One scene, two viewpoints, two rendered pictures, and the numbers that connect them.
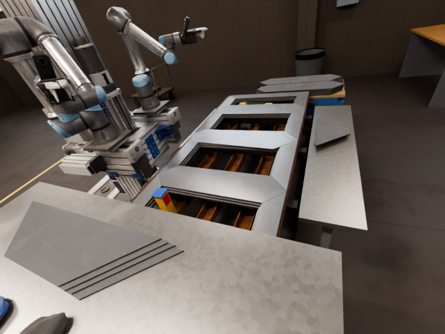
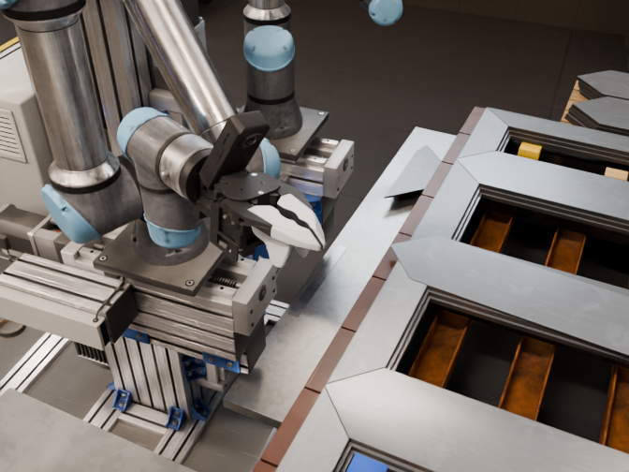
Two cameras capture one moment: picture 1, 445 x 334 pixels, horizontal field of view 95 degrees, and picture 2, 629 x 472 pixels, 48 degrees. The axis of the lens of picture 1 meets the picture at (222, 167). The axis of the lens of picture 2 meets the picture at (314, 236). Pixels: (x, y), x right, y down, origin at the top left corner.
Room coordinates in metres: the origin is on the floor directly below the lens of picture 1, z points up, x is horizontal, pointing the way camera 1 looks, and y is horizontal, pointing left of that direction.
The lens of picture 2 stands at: (0.14, 0.48, 1.93)
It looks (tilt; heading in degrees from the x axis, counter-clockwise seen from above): 39 degrees down; 355
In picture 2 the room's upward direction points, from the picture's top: straight up
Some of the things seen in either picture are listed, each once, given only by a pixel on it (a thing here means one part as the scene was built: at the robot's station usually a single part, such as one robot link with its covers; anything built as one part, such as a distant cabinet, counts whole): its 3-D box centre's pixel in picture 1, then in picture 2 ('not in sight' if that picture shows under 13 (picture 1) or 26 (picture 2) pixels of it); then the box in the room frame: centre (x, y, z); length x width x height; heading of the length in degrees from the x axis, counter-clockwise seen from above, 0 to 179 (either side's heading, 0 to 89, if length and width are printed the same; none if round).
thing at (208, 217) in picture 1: (240, 154); (538, 340); (1.21, -0.15, 0.70); 1.66 x 0.08 x 0.05; 149
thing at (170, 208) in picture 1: (167, 207); not in sight; (0.79, 0.34, 0.78); 0.05 x 0.05 x 0.19; 59
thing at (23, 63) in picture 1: (42, 86); (67, 92); (1.16, 0.77, 1.41); 0.15 x 0.12 x 0.55; 127
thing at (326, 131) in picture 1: (332, 130); not in sight; (1.13, -0.77, 0.77); 0.45 x 0.20 x 0.04; 149
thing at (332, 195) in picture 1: (331, 147); not in sight; (1.00, -0.70, 0.73); 1.20 x 0.26 x 0.03; 149
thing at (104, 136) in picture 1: (103, 131); (168, 221); (1.25, 0.67, 1.09); 0.15 x 0.15 x 0.10
